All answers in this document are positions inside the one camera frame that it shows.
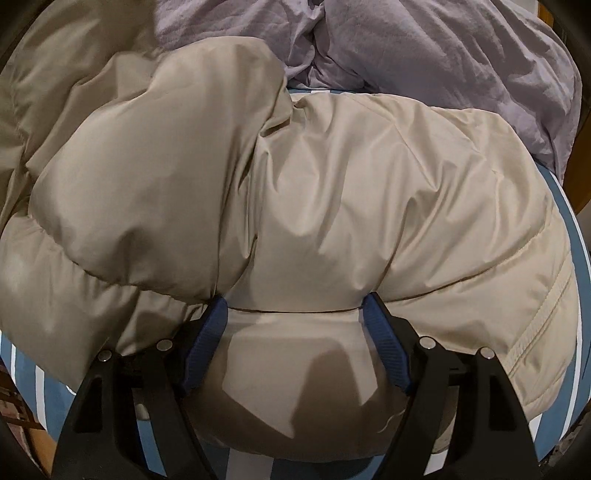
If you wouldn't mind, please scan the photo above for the blue white striped bed sheet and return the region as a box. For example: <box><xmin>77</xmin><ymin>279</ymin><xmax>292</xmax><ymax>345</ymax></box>
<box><xmin>0</xmin><ymin>89</ymin><xmax>591</xmax><ymax>480</ymax></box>

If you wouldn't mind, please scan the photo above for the lavender duvet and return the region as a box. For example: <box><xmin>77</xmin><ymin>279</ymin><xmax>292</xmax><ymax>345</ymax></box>
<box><xmin>154</xmin><ymin>1</ymin><xmax>365</xmax><ymax>92</ymax></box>

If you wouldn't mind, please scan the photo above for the beige puffer jacket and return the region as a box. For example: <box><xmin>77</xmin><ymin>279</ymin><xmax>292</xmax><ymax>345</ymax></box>
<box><xmin>0</xmin><ymin>0</ymin><xmax>581</xmax><ymax>462</ymax></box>

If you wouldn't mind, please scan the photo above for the lavender pillow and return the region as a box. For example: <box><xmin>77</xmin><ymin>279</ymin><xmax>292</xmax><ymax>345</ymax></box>
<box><xmin>308</xmin><ymin>1</ymin><xmax>582</xmax><ymax>178</ymax></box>

